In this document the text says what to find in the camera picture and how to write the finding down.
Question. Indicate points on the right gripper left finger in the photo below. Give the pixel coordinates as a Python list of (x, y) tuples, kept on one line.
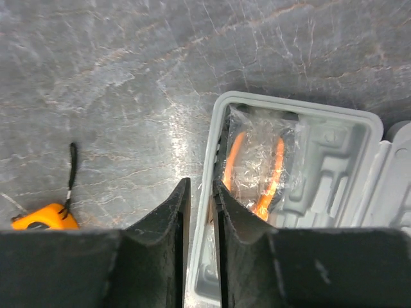
[(151, 264)]

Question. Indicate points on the grey plastic tool case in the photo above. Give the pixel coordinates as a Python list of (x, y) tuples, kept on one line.
[(355, 174)]

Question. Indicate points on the thin metal screwdriver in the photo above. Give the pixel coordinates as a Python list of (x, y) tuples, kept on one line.
[(13, 202)]

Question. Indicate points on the orange pliers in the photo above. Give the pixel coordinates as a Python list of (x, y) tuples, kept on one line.
[(260, 156)]

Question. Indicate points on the orange tape measure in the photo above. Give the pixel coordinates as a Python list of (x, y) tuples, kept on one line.
[(53, 216)]

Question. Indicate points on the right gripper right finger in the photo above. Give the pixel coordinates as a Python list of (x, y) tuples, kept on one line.
[(244, 257)]

